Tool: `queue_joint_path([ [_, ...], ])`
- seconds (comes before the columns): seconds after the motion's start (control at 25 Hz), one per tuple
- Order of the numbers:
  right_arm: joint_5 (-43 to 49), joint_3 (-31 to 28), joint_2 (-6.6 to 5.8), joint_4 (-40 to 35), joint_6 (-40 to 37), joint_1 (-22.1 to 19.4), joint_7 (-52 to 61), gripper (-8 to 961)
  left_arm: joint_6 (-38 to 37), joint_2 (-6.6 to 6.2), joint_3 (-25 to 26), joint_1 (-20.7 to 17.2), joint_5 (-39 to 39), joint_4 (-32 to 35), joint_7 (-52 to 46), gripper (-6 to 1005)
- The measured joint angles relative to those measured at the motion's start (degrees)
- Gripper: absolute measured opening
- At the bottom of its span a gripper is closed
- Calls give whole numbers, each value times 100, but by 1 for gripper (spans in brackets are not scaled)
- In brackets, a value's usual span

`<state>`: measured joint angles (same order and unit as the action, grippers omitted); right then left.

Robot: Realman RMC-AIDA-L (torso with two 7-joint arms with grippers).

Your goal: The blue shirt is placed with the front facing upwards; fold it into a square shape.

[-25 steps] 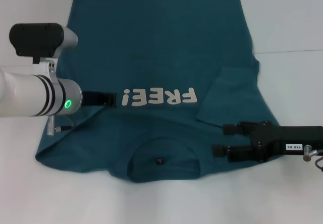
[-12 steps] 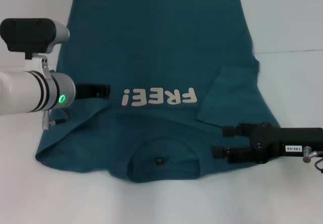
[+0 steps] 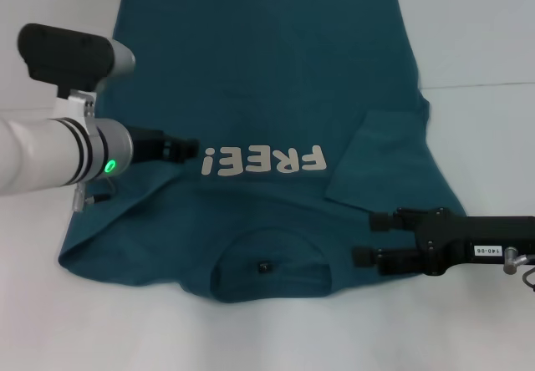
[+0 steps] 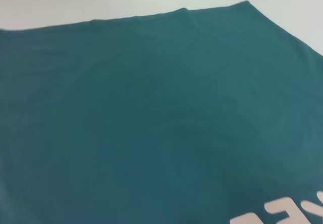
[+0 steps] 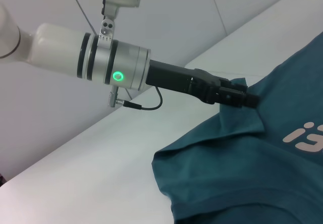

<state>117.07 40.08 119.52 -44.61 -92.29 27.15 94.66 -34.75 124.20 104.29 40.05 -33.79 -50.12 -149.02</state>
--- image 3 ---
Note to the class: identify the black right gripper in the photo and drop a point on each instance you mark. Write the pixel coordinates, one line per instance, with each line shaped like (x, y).
(455, 239)

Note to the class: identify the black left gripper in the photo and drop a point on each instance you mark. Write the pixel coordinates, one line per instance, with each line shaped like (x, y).
(148, 145)

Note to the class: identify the teal shirt with FREE print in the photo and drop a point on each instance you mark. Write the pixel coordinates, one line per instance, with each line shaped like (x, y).
(271, 74)

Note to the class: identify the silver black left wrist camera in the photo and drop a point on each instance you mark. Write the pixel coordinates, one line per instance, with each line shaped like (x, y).
(67, 53)

